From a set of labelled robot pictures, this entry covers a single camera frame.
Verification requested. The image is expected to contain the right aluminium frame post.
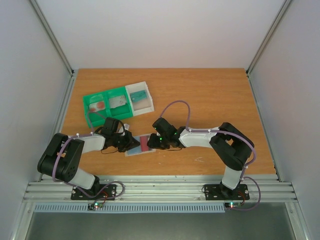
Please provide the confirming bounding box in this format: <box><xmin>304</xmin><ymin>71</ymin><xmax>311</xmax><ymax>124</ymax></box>
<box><xmin>246</xmin><ymin>0</ymin><xmax>293</xmax><ymax>78</ymax></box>

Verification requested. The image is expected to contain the red-patterned card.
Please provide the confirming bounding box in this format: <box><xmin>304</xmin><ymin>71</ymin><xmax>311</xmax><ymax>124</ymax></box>
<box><xmin>89</xmin><ymin>100</ymin><xmax>106</xmax><ymax>112</ymax></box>
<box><xmin>139</xmin><ymin>135</ymin><xmax>150</xmax><ymax>153</ymax></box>

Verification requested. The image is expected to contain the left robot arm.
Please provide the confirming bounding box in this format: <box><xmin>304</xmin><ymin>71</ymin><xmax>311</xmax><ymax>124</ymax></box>
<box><xmin>37</xmin><ymin>117</ymin><xmax>140</xmax><ymax>199</ymax></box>

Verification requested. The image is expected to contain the right circuit board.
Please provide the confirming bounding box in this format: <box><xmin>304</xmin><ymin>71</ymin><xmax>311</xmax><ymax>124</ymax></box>
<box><xmin>224</xmin><ymin>201</ymin><xmax>243</xmax><ymax>209</ymax></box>

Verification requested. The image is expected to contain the slotted cable duct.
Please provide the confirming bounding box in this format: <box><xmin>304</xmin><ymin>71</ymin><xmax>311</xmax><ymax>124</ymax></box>
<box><xmin>34</xmin><ymin>202</ymin><xmax>225</xmax><ymax>214</ymax></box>

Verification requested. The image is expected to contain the grey card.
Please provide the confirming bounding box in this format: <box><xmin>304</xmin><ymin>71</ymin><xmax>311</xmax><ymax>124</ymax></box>
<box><xmin>109</xmin><ymin>94</ymin><xmax>129</xmax><ymax>108</ymax></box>

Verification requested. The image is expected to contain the aluminium front rail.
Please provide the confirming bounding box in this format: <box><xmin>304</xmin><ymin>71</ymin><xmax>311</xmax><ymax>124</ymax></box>
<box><xmin>23</xmin><ymin>174</ymin><xmax>298</xmax><ymax>203</ymax></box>

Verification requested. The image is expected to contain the left circuit board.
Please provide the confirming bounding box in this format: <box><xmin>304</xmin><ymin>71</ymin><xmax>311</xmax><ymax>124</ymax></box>
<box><xmin>87</xmin><ymin>202</ymin><xmax>104</xmax><ymax>211</ymax></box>

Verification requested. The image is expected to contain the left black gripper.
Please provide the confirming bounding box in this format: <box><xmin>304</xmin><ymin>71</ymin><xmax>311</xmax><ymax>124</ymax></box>
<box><xmin>112</xmin><ymin>131</ymin><xmax>141</xmax><ymax>153</ymax></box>

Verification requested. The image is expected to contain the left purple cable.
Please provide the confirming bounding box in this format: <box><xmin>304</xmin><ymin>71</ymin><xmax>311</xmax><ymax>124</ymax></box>
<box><xmin>52</xmin><ymin>111</ymin><xmax>126</xmax><ymax>201</ymax></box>

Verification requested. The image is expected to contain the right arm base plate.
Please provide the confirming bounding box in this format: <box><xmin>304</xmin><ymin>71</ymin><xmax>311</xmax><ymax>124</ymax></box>
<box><xmin>201</xmin><ymin>183</ymin><xmax>250</xmax><ymax>201</ymax></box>

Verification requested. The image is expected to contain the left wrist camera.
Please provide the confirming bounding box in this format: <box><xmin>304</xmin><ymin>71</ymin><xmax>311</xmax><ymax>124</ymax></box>
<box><xmin>117</xmin><ymin>123</ymin><xmax>130</xmax><ymax>136</ymax></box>

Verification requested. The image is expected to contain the left aluminium frame post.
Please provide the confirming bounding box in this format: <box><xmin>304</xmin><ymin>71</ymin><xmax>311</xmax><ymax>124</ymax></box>
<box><xmin>28</xmin><ymin>0</ymin><xmax>74</xmax><ymax>77</ymax></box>

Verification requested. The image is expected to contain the aluminium frame post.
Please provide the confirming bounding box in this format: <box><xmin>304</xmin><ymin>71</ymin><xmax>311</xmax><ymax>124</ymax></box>
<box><xmin>246</xmin><ymin>0</ymin><xmax>293</xmax><ymax>78</ymax></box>
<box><xmin>28</xmin><ymin>0</ymin><xmax>74</xmax><ymax>77</ymax></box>

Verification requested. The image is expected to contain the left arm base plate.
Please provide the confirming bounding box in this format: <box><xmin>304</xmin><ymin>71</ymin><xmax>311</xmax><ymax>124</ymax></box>
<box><xmin>70</xmin><ymin>184</ymin><xmax>117</xmax><ymax>201</ymax></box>

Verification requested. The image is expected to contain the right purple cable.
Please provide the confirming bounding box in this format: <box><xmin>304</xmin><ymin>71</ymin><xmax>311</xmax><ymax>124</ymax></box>
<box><xmin>158</xmin><ymin>100</ymin><xmax>263</xmax><ymax>211</ymax></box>

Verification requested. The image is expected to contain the circuit board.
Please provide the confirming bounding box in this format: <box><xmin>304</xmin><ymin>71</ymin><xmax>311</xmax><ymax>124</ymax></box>
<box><xmin>224</xmin><ymin>201</ymin><xmax>243</xmax><ymax>209</ymax></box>
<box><xmin>87</xmin><ymin>202</ymin><xmax>104</xmax><ymax>211</ymax></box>

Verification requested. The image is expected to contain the white card holder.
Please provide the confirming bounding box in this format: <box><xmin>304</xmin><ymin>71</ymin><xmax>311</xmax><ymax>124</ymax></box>
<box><xmin>124</xmin><ymin>133</ymin><xmax>156</xmax><ymax>157</ymax></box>

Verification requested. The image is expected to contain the green two-compartment tray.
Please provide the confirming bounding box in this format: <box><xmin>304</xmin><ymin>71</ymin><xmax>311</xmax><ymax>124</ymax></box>
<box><xmin>82</xmin><ymin>86</ymin><xmax>133</xmax><ymax>128</ymax></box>

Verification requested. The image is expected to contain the purple cable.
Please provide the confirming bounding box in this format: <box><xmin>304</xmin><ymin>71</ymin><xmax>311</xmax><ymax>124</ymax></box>
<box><xmin>158</xmin><ymin>100</ymin><xmax>263</xmax><ymax>211</ymax></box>
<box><xmin>52</xmin><ymin>111</ymin><xmax>126</xmax><ymax>201</ymax></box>

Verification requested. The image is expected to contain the white translucent tray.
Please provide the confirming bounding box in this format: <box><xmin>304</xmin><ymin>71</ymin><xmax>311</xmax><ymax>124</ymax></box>
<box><xmin>125</xmin><ymin>81</ymin><xmax>155</xmax><ymax>117</ymax></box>

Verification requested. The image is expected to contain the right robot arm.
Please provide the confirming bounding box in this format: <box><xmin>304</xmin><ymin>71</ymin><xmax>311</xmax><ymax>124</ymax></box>
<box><xmin>147</xmin><ymin>117</ymin><xmax>257</xmax><ymax>200</ymax></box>

